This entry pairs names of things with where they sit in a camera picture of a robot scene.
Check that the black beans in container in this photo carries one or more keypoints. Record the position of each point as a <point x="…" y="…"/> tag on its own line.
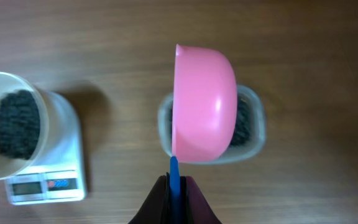
<point x="244" y="131"/>

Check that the pink scoop blue handle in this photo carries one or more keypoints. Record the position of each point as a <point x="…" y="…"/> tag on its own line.
<point x="204" y="97"/>

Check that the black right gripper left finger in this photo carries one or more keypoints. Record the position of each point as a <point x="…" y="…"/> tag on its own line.
<point x="155" y="208"/>

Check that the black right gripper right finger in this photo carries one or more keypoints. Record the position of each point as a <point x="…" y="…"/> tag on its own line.
<point x="196" y="209"/>

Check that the black beans in bowl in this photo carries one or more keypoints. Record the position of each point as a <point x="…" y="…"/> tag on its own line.
<point x="19" y="125"/>

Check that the white digital kitchen scale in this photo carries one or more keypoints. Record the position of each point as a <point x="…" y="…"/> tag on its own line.
<point x="59" y="176"/>

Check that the clear plastic container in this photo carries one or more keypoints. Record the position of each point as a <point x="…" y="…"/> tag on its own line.
<point x="238" y="154"/>

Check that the white bowl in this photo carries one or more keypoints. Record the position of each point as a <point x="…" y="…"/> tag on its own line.
<point x="10" y="83"/>

